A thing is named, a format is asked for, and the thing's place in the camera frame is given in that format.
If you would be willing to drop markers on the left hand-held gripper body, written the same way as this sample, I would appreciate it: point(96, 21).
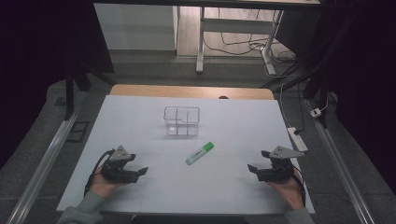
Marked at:
point(118, 172)

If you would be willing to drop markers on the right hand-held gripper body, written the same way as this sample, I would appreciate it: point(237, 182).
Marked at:
point(280, 172)

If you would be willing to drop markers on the green highlighter pen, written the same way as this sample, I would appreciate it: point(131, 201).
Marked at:
point(200, 153)

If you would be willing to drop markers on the clear plastic divided box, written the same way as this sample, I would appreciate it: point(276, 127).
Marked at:
point(181, 121)

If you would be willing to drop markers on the person's left hand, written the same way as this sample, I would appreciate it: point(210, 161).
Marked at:
point(101, 186)

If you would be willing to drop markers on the person's right hand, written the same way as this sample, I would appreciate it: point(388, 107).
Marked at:
point(289, 193)

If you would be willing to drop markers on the white power strip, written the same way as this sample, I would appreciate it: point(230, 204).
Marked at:
point(298, 140)

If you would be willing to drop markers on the black plug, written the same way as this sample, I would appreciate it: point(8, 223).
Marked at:
point(297, 132)

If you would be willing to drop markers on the white table mat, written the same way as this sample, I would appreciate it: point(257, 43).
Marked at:
point(224, 124)

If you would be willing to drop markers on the small white adapter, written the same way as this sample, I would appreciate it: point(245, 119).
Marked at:
point(316, 112)

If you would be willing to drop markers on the dark table grommet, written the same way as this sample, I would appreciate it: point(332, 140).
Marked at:
point(223, 97)

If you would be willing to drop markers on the white cabinet panel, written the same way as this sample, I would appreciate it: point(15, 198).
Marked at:
point(134, 28)

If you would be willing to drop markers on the white-legged desk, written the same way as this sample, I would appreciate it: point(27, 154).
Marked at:
point(236, 25)

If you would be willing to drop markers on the dark curtain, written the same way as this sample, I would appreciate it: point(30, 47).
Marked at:
point(367, 62)
point(31, 62)

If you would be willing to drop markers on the metal floor rail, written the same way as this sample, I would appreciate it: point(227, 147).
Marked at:
point(46, 155)
point(339, 168)

